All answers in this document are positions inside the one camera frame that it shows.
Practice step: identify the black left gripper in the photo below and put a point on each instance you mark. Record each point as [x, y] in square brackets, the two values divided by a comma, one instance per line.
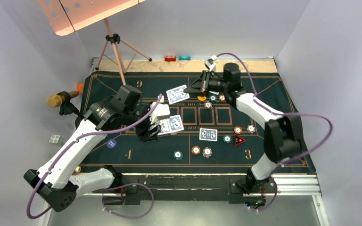
[144, 134]

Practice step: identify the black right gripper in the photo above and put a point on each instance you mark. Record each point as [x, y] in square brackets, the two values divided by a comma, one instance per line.
[198, 85]

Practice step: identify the yellow big blind button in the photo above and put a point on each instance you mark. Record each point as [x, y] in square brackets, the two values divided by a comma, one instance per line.
[202, 98]

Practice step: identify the blue white card deck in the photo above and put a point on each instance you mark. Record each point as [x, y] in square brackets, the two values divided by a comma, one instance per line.
[170, 126]

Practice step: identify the purple small blind button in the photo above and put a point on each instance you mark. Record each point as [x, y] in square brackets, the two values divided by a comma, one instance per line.
[111, 143]

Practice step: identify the black red all-in triangle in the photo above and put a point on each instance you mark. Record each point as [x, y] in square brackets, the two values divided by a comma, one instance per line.
[238, 140]

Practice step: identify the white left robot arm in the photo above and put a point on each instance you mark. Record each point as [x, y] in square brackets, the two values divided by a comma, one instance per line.
[55, 181]

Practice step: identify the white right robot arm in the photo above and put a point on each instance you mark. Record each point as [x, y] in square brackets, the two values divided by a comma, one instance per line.
[283, 133]

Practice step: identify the teal block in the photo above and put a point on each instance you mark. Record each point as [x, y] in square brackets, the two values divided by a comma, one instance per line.
[184, 58]

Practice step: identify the red block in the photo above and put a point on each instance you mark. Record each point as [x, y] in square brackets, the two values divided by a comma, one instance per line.
[170, 58]

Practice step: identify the green poker mat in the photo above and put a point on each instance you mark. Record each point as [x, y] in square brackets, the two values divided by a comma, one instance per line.
[132, 156]

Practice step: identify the orange yellow chip stack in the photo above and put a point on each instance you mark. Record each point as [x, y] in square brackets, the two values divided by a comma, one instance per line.
[195, 150]

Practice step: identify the white pink chip stack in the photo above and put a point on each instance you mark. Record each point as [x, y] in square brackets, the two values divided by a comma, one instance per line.
[207, 152]

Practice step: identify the small cream wheel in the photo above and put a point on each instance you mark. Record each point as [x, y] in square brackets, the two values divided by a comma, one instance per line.
[78, 169]

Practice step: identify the grey lego brick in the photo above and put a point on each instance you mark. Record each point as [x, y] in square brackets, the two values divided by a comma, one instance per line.
[55, 139]

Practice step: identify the gold microphone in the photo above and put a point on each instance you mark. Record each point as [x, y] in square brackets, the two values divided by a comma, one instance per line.
[58, 99]

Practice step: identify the pink music stand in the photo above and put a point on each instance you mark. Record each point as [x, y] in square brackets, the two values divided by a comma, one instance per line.
[68, 16]

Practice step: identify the white left camera box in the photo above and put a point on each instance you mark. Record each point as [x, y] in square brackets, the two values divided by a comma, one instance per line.
[161, 112]

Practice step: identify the aluminium rail frame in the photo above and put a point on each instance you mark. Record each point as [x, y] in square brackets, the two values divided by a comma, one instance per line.
[287, 185]

